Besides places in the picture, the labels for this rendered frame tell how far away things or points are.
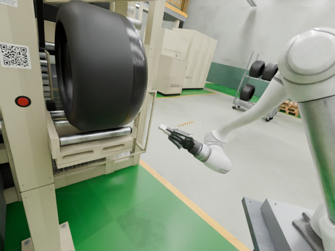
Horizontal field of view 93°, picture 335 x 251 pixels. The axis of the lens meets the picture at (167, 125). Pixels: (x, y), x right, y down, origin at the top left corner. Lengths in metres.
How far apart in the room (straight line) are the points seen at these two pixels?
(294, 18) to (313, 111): 11.57
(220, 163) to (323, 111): 0.48
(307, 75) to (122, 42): 0.57
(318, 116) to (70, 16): 0.82
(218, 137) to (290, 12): 11.49
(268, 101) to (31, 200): 1.17
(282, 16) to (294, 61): 11.74
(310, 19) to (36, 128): 11.91
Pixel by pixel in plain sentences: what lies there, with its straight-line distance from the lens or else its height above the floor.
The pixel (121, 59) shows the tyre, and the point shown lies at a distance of 0.66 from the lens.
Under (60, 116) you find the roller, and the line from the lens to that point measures 1.07.
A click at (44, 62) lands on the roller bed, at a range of 1.18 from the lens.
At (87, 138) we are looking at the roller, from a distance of 0.83.
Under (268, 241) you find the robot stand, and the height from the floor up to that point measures 0.65.
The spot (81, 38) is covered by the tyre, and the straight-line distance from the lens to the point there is 0.66.
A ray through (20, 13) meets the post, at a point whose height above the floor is 1.35.
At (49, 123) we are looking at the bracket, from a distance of 0.88.
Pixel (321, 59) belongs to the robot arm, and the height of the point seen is 1.39.
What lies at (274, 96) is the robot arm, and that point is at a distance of 0.74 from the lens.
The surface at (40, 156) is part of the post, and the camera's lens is 0.94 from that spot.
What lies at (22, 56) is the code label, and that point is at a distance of 0.78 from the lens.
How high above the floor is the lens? 1.33
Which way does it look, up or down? 24 degrees down
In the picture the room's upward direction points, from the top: 13 degrees clockwise
